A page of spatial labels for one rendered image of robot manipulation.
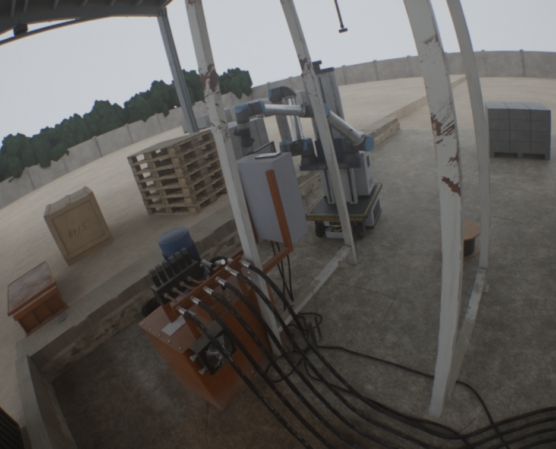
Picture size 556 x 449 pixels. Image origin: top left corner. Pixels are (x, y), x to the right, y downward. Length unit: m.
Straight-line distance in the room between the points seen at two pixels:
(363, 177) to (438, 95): 2.56
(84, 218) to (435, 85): 4.29
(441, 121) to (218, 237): 3.03
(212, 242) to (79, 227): 2.01
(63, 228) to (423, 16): 4.40
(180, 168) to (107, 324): 2.17
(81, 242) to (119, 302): 1.66
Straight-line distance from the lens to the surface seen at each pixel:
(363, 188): 3.44
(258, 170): 2.00
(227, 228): 3.65
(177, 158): 4.08
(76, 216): 4.51
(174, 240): 1.80
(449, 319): 1.25
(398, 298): 2.51
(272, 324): 2.00
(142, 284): 3.19
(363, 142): 2.79
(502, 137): 5.85
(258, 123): 5.61
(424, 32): 0.91
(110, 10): 8.02
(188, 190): 4.16
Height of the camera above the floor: 1.68
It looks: 25 degrees down
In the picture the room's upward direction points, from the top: 15 degrees counter-clockwise
